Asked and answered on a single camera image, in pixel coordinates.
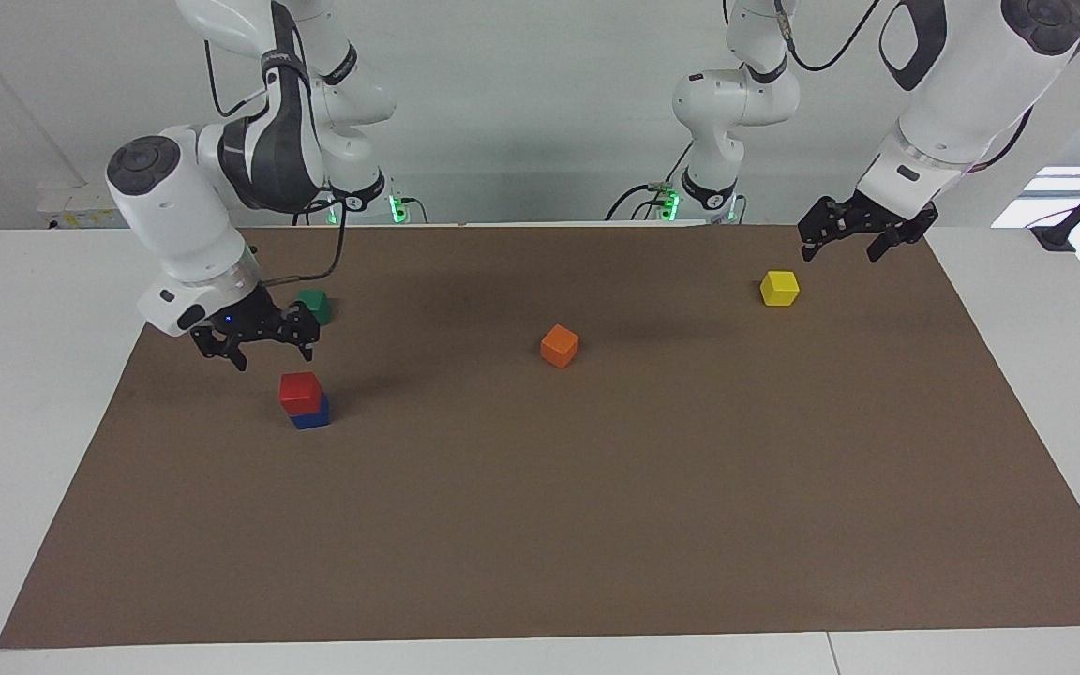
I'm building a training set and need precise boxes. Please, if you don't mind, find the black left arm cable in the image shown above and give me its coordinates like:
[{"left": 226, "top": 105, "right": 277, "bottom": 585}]
[{"left": 770, "top": 0, "right": 883, "bottom": 72}]

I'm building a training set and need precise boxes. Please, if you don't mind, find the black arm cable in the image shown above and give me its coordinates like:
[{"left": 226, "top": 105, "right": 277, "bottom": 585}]
[
  {"left": 770, "top": 0, "right": 883, "bottom": 72},
  {"left": 205, "top": 64, "right": 347, "bottom": 283}
]

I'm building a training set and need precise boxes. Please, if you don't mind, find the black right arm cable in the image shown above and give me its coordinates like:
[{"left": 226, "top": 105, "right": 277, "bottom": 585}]
[{"left": 205, "top": 64, "right": 347, "bottom": 283}]

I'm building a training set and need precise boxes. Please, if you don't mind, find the yellow wooden block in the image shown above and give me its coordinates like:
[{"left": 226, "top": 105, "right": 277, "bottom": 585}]
[{"left": 760, "top": 270, "right": 802, "bottom": 308}]

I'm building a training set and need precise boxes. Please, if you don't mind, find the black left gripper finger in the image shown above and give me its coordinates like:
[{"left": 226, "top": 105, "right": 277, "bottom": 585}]
[
  {"left": 867, "top": 207, "right": 938, "bottom": 262},
  {"left": 798, "top": 196, "right": 856, "bottom": 263}
]

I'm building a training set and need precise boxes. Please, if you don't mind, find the blue wooden block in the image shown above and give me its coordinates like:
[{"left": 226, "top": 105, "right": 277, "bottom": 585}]
[{"left": 290, "top": 393, "right": 332, "bottom": 431}]

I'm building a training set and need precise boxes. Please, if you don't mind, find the brown paper mat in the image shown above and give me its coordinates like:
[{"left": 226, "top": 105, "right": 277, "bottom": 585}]
[{"left": 0, "top": 223, "right": 1080, "bottom": 650}]

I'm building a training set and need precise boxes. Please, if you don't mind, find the red wooden block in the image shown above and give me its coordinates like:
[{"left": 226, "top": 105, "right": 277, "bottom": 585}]
[{"left": 278, "top": 371, "right": 324, "bottom": 417}]

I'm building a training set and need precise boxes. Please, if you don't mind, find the black base cable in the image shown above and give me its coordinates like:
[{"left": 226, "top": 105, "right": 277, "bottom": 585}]
[{"left": 605, "top": 141, "right": 697, "bottom": 222}]

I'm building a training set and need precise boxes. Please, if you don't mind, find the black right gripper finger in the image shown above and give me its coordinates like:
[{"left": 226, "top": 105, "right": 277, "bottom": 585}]
[
  {"left": 281, "top": 302, "right": 322, "bottom": 363},
  {"left": 188, "top": 327, "right": 249, "bottom": 371}
]

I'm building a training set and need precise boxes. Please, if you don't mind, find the orange wooden block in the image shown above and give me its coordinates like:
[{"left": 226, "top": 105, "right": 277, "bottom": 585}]
[{"left": 540, "top": 324, "right": 581, "bottom": 369}]

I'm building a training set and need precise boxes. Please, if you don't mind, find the white wall socket box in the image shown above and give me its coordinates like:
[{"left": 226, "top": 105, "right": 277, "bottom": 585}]
[{"left": 37, "top": 183, "right": 128, "bottom": 230}]

